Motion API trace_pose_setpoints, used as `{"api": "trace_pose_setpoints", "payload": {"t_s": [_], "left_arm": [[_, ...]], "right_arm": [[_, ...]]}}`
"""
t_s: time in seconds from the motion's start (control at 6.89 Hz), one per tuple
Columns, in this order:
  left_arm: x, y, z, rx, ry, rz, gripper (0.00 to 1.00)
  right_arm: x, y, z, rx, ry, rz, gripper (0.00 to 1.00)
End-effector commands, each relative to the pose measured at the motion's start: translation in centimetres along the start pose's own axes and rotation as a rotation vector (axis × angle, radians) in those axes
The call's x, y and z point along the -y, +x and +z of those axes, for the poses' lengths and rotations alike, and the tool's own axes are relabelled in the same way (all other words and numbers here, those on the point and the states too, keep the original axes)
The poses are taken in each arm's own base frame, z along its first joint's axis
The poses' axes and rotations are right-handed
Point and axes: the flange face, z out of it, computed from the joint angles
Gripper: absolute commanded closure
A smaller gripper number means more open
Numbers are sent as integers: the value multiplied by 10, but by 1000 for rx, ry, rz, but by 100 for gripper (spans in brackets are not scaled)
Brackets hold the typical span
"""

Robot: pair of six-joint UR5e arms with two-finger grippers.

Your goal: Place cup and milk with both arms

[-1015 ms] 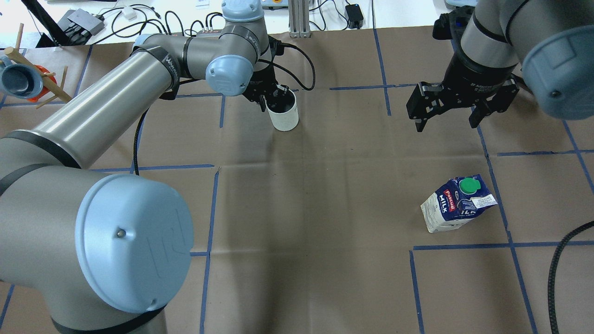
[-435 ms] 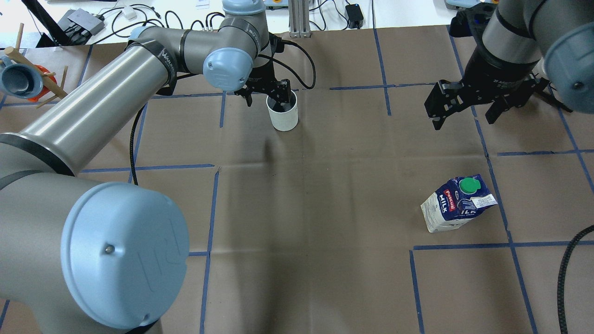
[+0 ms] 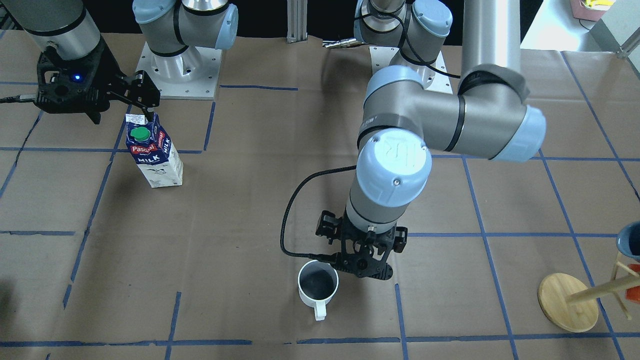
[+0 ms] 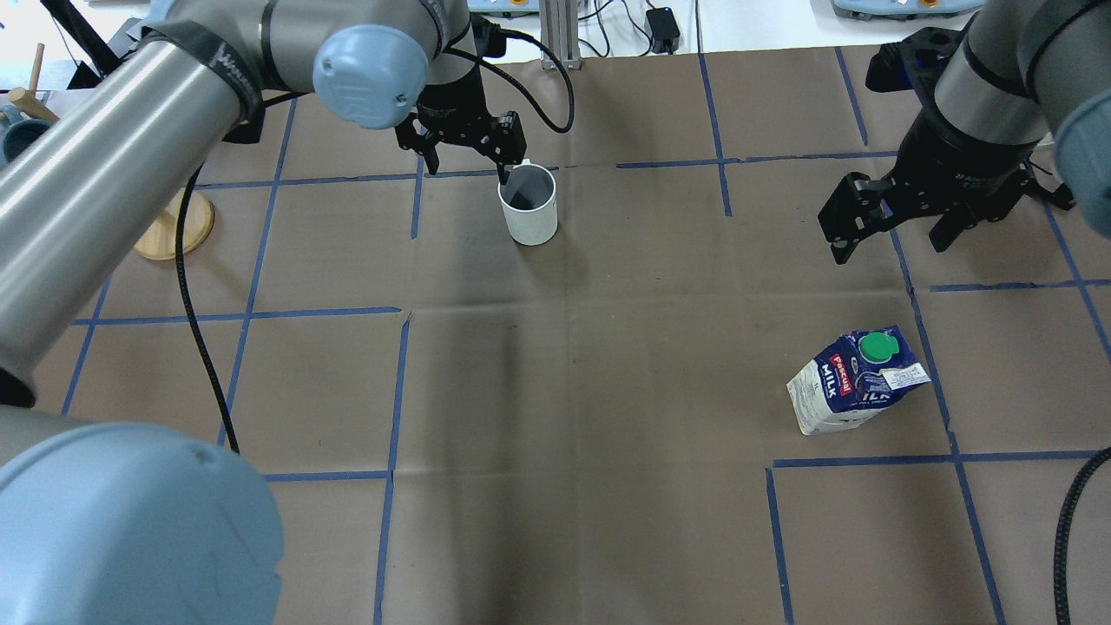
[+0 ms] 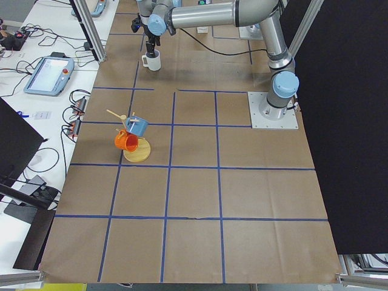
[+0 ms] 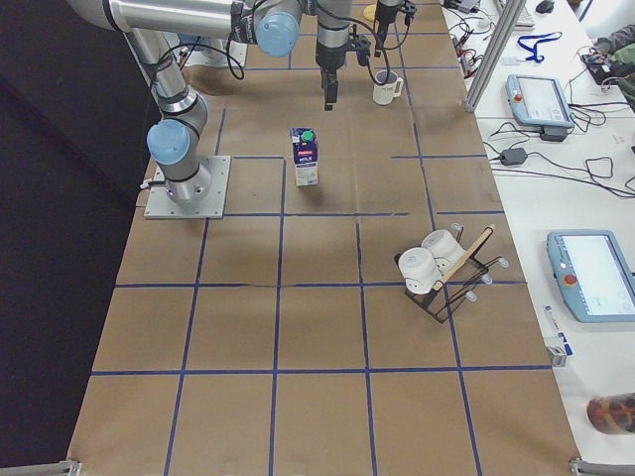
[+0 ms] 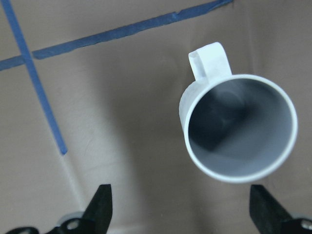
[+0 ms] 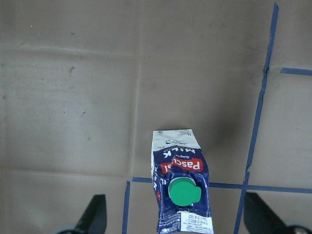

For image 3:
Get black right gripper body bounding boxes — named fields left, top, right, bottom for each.
left=33, top=38, right=161, bottom=117

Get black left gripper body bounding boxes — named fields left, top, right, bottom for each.
left=315, top=210, right=409, bottom=281

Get white ceramic mug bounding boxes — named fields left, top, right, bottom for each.
left=297, top=260, right=339, bottom=321

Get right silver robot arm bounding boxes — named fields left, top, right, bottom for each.
left=1, top=0, right=239, bottom=125

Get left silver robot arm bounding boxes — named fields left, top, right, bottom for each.
left=308, top=0, right=547, bottom=280

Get blue white milk carton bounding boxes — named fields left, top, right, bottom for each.
left=125, top=112, right=184, bottom=188

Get blue cup on stand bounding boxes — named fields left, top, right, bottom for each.
left=616, top=221, right=640, bottom=262

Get orange cup on stand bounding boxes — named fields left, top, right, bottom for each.
left=625, top=263, right=640, bottom=303

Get wooden mug tree stand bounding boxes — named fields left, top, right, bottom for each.
left=537, top=252, right=640, bottom=333

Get pink box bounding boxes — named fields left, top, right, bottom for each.
left=569, top=0, right=616, bottom=22

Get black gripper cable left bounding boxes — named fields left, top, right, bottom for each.
left=280, top=166, right=358, bottom=263

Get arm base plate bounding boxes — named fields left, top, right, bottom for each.
left=366, top=46, right=453, bottom=96
left=136, top=44, right=223, bottom=101

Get aluminium rail rear centre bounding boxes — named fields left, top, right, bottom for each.
left=286, top=0, right=308, bottom=44

